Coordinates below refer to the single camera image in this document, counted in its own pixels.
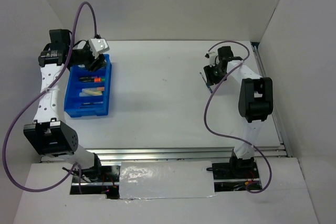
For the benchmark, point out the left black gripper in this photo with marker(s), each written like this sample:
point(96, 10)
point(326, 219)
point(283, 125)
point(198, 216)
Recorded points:
point(98, 64)

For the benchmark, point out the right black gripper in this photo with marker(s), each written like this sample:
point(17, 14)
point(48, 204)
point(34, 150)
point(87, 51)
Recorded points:
point(211, 78)

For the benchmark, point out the red blue clip pen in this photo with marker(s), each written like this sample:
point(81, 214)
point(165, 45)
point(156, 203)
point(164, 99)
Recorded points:
point(207, 85)

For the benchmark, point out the purple cap black highlighter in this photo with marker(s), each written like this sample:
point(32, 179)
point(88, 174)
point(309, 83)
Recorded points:
point(87, 79)

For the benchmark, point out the orange cap clear marker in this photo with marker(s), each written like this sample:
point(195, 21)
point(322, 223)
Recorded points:
point(95, 89)

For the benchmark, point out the yellow pastel highlighter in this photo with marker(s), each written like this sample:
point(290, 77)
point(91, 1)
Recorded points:
point(89, 93)

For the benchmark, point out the red ink clear pen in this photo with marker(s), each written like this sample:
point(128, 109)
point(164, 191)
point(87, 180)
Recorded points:
point(84, 106)

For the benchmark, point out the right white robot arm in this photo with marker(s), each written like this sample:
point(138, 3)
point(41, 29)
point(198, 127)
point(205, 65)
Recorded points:
point(255, 101)

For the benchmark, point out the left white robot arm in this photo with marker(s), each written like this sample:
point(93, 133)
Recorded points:
point(48, 133)

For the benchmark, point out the blue plastic sorting tray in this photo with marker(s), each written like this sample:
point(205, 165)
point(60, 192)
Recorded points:
point(74, 87)

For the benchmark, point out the white front cover plate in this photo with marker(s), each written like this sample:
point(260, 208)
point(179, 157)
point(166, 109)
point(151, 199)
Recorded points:
point(166, 180)

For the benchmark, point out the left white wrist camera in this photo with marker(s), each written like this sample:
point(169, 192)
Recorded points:
point(98, 46)

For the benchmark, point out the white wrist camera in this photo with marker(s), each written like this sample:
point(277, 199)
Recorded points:
point(212, 57)
point(98, 46)

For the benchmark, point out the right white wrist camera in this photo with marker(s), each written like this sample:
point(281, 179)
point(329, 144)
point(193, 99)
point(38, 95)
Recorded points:
point(212, 57)

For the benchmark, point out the aluminium table rail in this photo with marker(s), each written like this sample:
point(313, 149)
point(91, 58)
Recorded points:
point(161, 154)

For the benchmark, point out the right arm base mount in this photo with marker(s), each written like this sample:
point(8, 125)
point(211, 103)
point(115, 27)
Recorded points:
point(227, 180)

